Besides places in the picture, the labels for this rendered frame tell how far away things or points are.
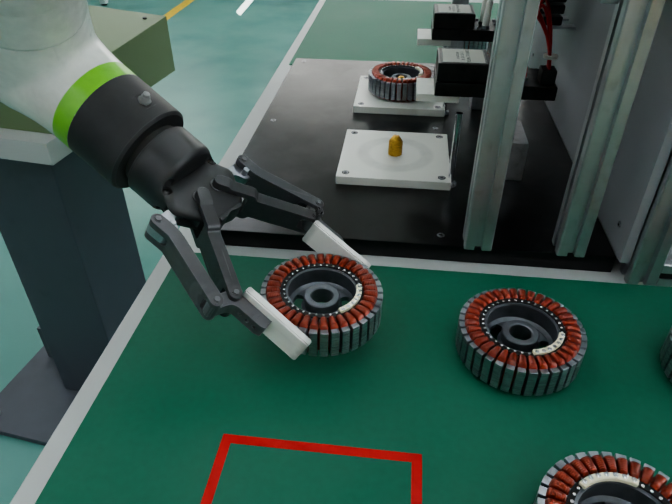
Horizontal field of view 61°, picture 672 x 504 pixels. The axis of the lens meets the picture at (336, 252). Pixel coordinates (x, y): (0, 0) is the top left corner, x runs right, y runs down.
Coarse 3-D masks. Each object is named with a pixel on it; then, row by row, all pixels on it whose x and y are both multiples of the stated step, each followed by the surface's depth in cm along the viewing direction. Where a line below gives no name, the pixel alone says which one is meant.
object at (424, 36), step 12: (444, 12) 89; (456, 12) 89; (468, 12) 89; (432, 24) 92; (444, 24) 89; (456, 24) 89; (468, 24) 89; (492, 24) 92; (420, 36) 92; (432, 36) 90; (444, 36) 90; (456, 36) 90; (468, 36) 90; (480, 36) 90; (492, 36) 89
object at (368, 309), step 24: (288, 264) 55; (312, 264) 55; (336, 264) 55; (360, 264) 55; (264, 288) 53; (288, 288) 53; (312, 288) 54; (336, 288) 56; (360, 288) 52; (288, 312) 49; (312, 312) 52; (336, 312) 50; (360, 312) 50; (312, 336) 48; (336, 336) 48; (360, 336) 50
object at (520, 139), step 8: (520, 128) 77; (520, 136) 75; (512, 144) 74; (520, 144) 73; (528, 144) 73; (512, 152) 74; (520, 152) 74; (512, 160) 75; (520, 160) 75; (512, 168) 76; (520, 168) 75; (512, 176) 76; (520, 176) 76
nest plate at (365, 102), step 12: (360, 84) 103; (360, 96) 98; (372, 96) 98; (360, 108) 95; (372, 108) 94; (384, 108) 94; (396, 108) 94; (408, 108) 94; (420, 108) 94; (432, 108) 94; (444, 108) 94
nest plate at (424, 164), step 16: (352, 144) 83; (368, 144) 83; (384, 144) 83; (416, 144) 83; (432, 144) 83; (352, 160) 79; (368, 160) 79; (384, 160) 79; (400, 160) 79; (416, 160) 79; (432, 160) 79; (448, 160) 79; (336, 176) 75; (352, 176) 75; (368, 176) 75; (384, 176) 75; (400, 176) 75; (416, 176) 75; (432, 176) 75
